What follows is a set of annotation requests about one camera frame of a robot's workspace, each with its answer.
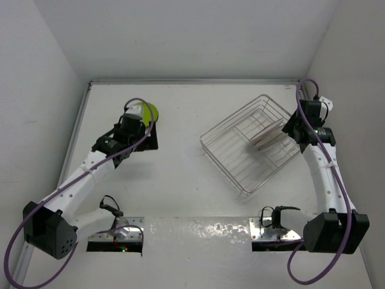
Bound white plate with red rim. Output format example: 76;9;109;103
250;118;286;151

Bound lime green plate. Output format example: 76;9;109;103
133;102;159;128

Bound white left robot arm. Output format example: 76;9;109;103
23;114;158;259

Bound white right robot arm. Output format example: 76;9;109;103
260;100;369;255

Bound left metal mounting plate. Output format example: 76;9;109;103
88;217;144;243

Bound metal mounting plate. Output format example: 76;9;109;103
88;217;144;243
249;217;302;242

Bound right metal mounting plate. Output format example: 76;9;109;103
249;217;302;242

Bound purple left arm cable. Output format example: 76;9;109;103
5;98;156;289

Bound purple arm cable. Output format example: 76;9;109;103
287;78;353;285
5;98;156;289

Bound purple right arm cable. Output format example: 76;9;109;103
287;78;353;285

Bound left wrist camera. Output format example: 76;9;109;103
124;104;144;121

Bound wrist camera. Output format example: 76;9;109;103
124;104;144;121
319;96;333;122

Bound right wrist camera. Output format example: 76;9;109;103
319;96;333;122

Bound right aluminium frame rail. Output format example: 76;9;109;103
296;79;309;99

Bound aluminium frame rail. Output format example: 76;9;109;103
296;79;309;99
12;81;92;285
90;78;298;85

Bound wire dish rack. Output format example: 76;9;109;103
200;95;300;197

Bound back aluminium frame rail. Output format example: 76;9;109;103
90;78;298;85

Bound left aluminium frame rail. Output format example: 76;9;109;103
12;81;92;285

